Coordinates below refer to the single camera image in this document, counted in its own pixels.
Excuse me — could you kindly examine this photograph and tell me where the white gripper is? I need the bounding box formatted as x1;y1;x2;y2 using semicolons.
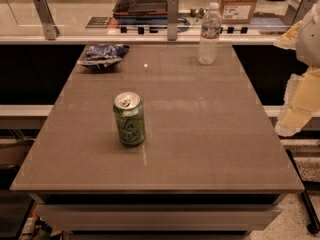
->
273;1;320;137

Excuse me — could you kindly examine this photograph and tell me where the green soda can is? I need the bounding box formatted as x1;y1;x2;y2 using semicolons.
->
113;92;145;146

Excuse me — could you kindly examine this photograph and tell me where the blue chip bag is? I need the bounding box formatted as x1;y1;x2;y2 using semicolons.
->
77;43;130;67

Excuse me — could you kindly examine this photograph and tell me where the cardboard box with label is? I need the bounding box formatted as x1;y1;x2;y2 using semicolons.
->
218;0;258;24

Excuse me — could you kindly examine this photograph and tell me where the clear plastic water bottle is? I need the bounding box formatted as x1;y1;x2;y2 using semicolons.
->
198;2;222;65

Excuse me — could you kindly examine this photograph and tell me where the orange and black tray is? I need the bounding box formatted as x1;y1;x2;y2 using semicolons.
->
113;0;168;16

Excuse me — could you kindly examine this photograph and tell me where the white table drawer front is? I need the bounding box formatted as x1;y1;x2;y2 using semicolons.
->
36;205;281;232

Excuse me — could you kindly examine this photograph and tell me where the right metal railing bracket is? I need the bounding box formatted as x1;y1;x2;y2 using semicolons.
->
283;0;317;25

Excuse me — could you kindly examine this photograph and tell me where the left metal railing bracket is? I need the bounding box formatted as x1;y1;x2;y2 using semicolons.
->
32;0;60;40

